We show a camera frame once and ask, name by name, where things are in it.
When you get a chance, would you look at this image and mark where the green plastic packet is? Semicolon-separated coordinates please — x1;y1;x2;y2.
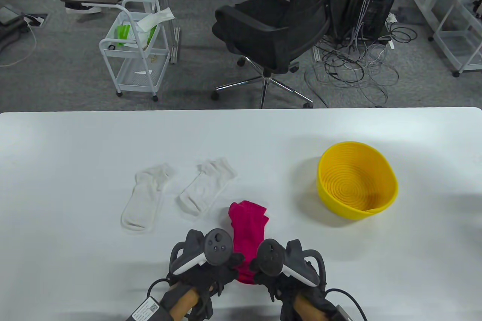
115;24;132;47

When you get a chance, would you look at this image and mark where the tangle of floor cables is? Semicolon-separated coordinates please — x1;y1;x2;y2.
304;16;418;108

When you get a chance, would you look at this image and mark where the person's left forearm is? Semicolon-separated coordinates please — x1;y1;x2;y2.
166;285;201;321

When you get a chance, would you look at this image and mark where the white metal rack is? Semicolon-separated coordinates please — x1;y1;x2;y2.
432;0;482;78

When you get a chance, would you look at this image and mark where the white paper towel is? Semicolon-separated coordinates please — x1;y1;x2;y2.
136;8;176;32

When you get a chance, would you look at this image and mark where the floor power socket box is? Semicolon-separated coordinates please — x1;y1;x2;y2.
23;13;50;28

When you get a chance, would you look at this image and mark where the white sock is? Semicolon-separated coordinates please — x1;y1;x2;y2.
177;157;239;217
120;163;176;234

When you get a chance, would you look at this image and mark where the white wire utility cart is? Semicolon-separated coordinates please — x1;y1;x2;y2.
99;0;171;102

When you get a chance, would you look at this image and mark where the person's right forearm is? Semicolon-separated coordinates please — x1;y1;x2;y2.
293;294;329;321

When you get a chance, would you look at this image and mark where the silver metal stand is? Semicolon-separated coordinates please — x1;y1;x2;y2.
157;0;182;65

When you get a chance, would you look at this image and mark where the person's left hand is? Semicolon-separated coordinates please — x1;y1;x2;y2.
166;253;245;297

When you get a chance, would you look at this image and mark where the white green wipes pack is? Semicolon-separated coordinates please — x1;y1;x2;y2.
130;27;159;50

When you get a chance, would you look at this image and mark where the person's right hand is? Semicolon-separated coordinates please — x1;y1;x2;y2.
249;259;328;303

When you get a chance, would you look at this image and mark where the black mesh office chair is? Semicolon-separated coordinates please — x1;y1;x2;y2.
211;0;352;109

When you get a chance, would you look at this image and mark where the white desk leg frame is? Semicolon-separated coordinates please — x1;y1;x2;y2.
410;0;458;41

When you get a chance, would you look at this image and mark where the yellow woven basket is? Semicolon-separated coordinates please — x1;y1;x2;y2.
317;141;399;221

